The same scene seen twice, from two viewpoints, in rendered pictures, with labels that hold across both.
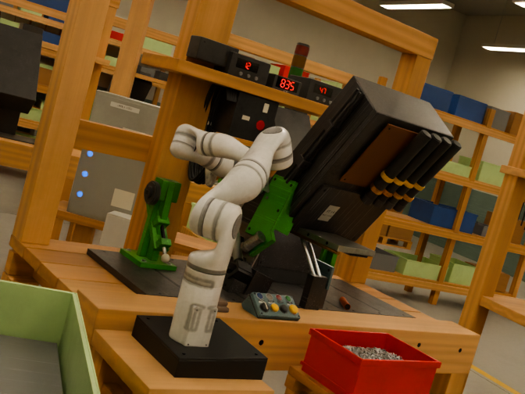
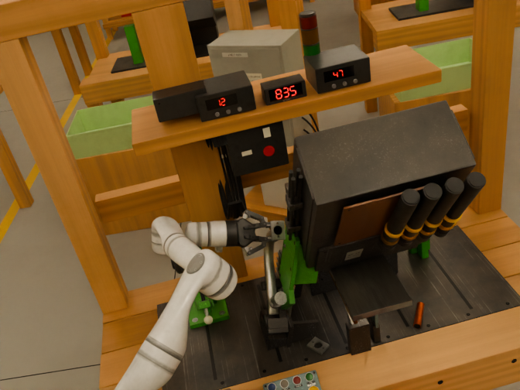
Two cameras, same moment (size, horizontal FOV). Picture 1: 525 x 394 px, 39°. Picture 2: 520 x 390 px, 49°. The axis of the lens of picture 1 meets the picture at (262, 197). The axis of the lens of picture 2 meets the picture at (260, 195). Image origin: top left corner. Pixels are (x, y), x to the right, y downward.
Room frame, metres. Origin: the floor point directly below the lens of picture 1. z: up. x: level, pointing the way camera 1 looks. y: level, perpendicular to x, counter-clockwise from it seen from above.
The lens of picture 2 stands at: (1.23, -0.67, 2.20)
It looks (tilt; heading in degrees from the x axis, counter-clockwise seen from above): 33 degrees down; 32
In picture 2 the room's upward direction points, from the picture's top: 11 degrees counter-clockwise
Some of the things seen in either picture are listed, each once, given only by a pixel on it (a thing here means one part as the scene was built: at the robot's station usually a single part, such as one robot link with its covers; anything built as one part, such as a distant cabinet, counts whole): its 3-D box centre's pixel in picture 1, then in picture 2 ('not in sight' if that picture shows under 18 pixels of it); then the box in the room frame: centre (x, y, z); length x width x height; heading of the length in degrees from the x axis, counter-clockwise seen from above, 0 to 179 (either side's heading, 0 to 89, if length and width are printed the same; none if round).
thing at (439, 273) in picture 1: (449, 200); not in sight; (8.14, -2.00, 1.14); 2.45 x 0.55 x 2.28; 119
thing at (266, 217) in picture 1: (279, 209); (299, 256); (2.33, -0.06, 1.17); 0.13 x 0.12 x 0.20; 127
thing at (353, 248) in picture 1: (316, 235); (357, 265); (2.39, -0.21, 1.11); 0.39 x 0.16 x 0.03; 37
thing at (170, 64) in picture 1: (268, 94); (281, 96); (2.63, 0.08, 1.52); 0.90 x 0.25 x 0.04; 127
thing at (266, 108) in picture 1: (244, 116); (254, 140); (2.52, 0.13, 1.42); 0.17 x 0.12 x 0.15; 127
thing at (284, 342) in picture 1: (308, 338); (359, 388); (2.20, -0.25, 0.82); 1.50 x 0.14 x 0.15; 127
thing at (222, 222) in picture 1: (214, 237); not in sight; (1.64, 0.08, 1.15); 0.09 x 0.09 x 0.17; 77
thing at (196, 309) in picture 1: (197, 303); not in sight; (1.65, 0.08, 0.99); 0.09 x 0.09 x 0.17; 33
